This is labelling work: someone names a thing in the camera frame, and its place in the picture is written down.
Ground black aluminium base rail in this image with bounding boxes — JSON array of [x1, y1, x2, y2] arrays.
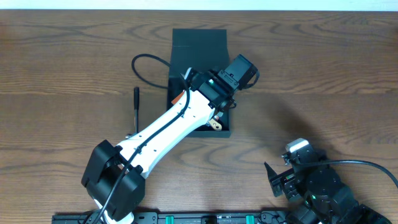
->
[[51, 210, 290, 224]]

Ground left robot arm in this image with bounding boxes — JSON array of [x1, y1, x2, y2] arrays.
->
[[81, 68, 241, 223]]

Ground dark green open box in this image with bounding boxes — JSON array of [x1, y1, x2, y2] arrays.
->
[[166, 28, 233, 139]]

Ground black steel claw hammer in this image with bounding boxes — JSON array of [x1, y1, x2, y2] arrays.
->
[[125, 86, 139, 139]]

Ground orange scraper wooden handle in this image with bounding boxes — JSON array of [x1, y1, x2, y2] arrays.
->
[[171, 90, 223, 131]]

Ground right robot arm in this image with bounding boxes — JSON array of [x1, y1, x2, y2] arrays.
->
[[264, 148, 392, 224]]

